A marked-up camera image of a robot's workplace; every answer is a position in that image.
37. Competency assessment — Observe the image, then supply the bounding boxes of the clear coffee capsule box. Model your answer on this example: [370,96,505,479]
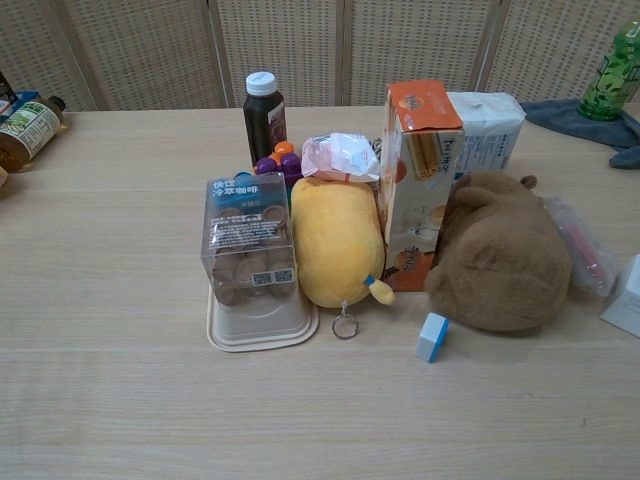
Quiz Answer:
[200,171,298,308]

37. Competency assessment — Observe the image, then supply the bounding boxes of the orange and white carton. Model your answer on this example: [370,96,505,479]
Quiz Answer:
[375,79,466,294]

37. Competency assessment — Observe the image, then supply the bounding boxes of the blue block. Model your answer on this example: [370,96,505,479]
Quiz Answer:
[415,311,451,364]

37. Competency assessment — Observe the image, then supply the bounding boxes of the yellow plush toy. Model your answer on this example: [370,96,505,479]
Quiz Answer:
[290,177,396,312]

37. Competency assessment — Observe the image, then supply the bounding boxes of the pink white snack packet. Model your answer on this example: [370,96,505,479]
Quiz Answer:
[300,131,383,184]

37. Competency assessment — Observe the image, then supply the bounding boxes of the purple orange plastic toy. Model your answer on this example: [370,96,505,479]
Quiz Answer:
[235,140,304,188]

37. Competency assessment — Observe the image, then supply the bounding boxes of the beige plastic tray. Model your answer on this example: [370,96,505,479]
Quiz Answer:
[206,282,321,353]

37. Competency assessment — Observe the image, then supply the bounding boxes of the dark juice bottle white cap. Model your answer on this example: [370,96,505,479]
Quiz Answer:
[242,70,288,170]

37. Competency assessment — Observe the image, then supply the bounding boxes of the brown plush toy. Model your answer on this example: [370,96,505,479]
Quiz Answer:
[424,172,574,334]

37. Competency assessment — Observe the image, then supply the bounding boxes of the woven folding screen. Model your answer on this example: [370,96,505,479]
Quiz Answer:
[0,0,640,112]

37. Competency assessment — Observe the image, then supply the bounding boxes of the white tissue pack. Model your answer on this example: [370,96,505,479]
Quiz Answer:
[445,90,528,176]

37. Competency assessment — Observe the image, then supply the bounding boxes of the clear pouch with pink item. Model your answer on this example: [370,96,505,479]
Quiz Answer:
[537,194,619,299]

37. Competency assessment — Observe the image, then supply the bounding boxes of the grey blue cloth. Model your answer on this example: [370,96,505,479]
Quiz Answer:
[518,98,640,171]

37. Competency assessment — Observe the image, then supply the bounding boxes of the amber bottle green label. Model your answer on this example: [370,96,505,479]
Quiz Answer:
[0,95,67,174]

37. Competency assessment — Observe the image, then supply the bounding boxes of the green tea bottle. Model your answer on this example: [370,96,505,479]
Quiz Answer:
[578,9,640,122]

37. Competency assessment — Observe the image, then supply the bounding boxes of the metal key ring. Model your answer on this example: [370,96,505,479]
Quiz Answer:
[331,301,359,344]

